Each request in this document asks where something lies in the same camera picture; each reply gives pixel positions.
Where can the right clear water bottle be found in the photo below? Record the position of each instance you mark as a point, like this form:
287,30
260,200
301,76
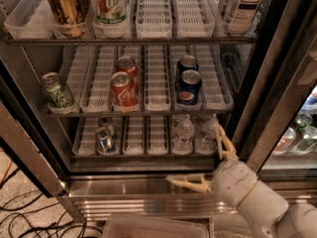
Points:
206,143

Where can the rear blue Pepsi can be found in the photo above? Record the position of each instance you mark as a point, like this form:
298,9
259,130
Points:
186,62

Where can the rear silver blue can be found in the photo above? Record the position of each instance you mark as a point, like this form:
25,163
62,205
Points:
107,121

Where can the front blue Pepsi can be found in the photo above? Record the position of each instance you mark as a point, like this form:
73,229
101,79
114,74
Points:
189,86

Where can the steel fridge base grille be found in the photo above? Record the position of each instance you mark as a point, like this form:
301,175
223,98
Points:
96,200

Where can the left clear plastic bin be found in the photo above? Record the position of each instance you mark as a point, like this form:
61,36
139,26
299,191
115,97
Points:
136,226

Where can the open steel fridge door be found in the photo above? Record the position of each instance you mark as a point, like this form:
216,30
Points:
37,142

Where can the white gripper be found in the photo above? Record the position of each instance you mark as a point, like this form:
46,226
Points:
232,183

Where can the clear plastic bin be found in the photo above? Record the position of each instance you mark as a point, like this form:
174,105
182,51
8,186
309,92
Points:
229,226
136,226

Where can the clear water bottle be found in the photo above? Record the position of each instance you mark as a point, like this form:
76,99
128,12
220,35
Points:
183,136
206,143

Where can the top wire fridge shelf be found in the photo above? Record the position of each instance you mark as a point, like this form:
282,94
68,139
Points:
131,42

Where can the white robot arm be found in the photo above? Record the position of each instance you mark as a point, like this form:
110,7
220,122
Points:
299,221

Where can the red coca-cola can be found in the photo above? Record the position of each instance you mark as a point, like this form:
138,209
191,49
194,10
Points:
123,89
128,64

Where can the silver blue can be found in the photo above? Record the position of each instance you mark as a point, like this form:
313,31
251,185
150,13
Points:
105,142
107,121

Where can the green bottle behind glass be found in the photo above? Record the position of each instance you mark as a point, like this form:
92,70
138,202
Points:
307,133

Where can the left clear water bottle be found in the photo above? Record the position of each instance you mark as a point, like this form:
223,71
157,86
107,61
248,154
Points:
183,136

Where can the front silver blue can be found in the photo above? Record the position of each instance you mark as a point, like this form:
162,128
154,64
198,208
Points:
105,142

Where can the rear red Coca-Cola can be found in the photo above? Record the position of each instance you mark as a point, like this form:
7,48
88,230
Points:
128,64

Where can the right clear plastic bin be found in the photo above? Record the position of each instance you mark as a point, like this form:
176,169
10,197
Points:
229,226

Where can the tall gold can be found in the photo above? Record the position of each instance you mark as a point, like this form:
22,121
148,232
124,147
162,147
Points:
70,16

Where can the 7UP bottle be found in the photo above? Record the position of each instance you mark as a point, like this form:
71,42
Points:
110,12

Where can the Teas Tea bottle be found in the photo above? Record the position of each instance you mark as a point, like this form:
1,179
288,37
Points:
237,16

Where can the green soda can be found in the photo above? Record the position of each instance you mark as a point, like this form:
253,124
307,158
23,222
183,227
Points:
56,90

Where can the red can behind glass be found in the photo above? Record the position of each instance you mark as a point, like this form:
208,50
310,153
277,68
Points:
285,141

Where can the blue pepsi can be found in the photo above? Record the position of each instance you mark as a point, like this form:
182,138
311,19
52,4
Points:
186,62
189,86

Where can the middle wire fridge shelf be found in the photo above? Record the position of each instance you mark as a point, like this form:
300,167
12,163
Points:
139,113

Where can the front red Coca-Cola can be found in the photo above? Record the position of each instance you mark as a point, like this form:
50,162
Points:
123,89

